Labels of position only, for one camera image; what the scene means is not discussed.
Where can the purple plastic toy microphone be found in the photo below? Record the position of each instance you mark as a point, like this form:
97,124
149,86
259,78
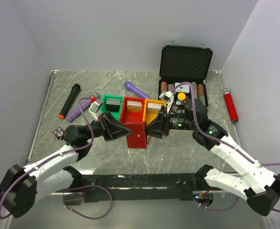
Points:
131,87

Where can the white playing card deck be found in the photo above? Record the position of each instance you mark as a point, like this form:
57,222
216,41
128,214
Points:
184,88

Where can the purple glitter toy microphone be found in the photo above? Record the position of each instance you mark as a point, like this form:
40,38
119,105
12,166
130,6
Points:
83,106

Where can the red plastic card bin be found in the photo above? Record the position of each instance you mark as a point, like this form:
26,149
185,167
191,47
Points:
132,110

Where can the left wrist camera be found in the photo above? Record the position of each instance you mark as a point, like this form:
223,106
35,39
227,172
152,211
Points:
95,108

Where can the green plastic card bin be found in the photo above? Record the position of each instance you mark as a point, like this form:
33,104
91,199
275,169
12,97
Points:
112,104

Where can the red owl card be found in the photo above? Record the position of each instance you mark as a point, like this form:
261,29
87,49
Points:
59,133

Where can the yellow poker dealer chip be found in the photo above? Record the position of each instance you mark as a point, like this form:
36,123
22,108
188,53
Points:
181,96

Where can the yellow plastic card bin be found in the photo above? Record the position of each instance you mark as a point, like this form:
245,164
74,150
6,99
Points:
151,109

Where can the red leather card holder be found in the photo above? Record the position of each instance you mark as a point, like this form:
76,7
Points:
138,139

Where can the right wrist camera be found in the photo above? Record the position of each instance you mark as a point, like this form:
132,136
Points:
167,97

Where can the black poker chip case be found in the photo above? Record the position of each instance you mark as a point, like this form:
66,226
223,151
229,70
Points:
186,64

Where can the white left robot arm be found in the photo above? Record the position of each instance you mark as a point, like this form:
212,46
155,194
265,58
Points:
21,187

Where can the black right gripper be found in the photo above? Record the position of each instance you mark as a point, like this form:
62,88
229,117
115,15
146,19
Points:
161,123

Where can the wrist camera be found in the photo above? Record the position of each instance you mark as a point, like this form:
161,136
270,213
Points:
95,108
167,97

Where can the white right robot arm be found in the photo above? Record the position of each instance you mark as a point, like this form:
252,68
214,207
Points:
255,184

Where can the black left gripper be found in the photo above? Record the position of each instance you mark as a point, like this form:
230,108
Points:
111,129

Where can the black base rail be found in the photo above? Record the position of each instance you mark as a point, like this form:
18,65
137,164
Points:
181,186

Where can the black toy microphone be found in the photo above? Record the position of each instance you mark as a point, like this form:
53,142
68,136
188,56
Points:
75,90

